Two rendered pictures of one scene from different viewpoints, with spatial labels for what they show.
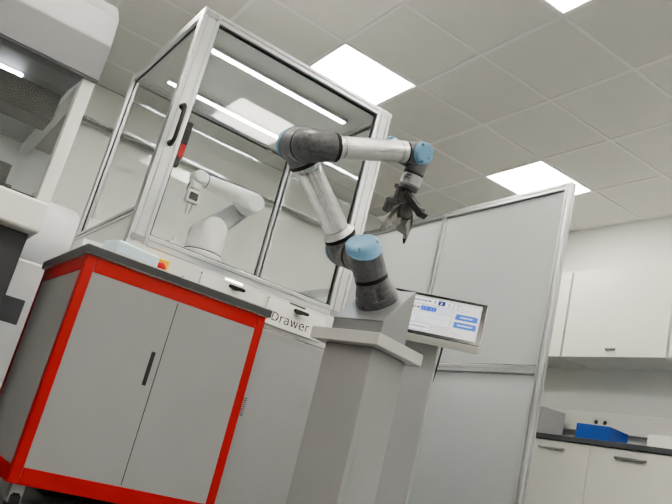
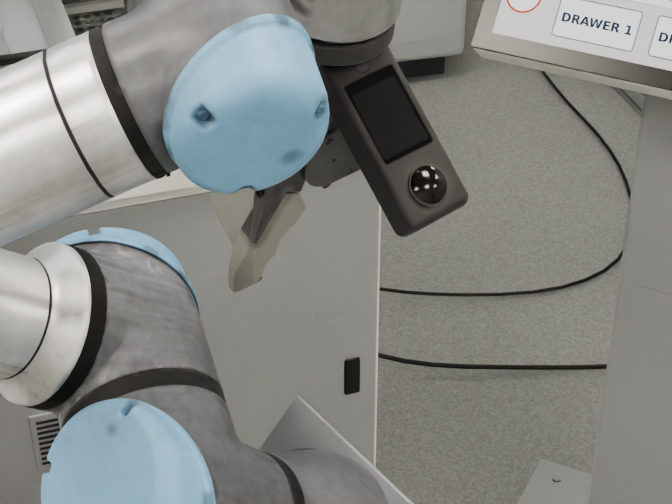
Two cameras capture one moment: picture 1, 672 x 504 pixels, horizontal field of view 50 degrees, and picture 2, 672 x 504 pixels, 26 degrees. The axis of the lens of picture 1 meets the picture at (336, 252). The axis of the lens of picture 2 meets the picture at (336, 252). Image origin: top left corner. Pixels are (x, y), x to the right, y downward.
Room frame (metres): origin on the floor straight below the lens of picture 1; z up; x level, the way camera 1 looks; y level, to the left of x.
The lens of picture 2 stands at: (1.70, -0.37, 1.72)
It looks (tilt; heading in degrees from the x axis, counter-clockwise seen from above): 35 degrees down; 12
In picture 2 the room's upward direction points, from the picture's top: straight up
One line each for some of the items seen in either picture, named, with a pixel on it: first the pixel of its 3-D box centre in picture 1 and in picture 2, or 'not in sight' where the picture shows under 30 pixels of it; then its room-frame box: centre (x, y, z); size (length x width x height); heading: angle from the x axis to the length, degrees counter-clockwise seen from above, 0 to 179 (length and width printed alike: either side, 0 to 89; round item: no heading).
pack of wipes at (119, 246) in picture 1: (130, 254); not in sight; (2.16, 0.60, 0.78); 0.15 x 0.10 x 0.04; 134
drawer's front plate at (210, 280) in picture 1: (230, 296); not in sight; (2.89, 0.37, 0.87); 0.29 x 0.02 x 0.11; 121
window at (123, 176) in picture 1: (137, 135); not in sight; (3.08, 1.00, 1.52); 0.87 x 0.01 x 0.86; 31
